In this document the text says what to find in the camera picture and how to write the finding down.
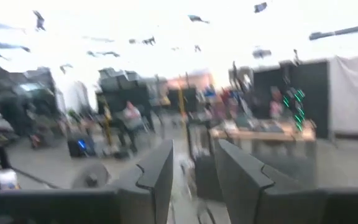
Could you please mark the person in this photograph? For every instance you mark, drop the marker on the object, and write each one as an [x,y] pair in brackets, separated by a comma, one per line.
[132,118]

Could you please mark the black partition panel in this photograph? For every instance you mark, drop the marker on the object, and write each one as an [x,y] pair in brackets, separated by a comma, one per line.
[315,93]

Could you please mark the white curtain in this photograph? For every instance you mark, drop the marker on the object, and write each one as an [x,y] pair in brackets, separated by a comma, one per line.
[353,93]

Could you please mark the wooden table with clutter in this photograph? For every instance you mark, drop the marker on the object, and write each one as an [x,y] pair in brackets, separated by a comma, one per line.
[259,135]

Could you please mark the black storage cabinet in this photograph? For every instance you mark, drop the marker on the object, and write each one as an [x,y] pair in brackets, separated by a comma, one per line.
[120,90]

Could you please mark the robot arm with green lights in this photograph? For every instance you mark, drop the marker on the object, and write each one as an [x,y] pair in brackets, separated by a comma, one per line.
[298,109]

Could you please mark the white cup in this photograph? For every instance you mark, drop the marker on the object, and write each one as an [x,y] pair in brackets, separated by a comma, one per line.
[7,180]

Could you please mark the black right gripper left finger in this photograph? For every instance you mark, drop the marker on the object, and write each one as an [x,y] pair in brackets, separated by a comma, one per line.
[157,174]

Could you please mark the grey round disc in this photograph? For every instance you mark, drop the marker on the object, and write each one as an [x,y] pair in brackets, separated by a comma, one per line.
[90,177]

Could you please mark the yellow post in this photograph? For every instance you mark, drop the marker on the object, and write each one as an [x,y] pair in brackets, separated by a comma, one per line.
[182,109]

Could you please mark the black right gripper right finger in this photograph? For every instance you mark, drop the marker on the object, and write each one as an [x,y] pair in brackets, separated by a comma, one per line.
[241,186]

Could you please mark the black case with blue light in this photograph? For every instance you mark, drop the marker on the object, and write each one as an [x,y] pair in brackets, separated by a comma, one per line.
[79,146]

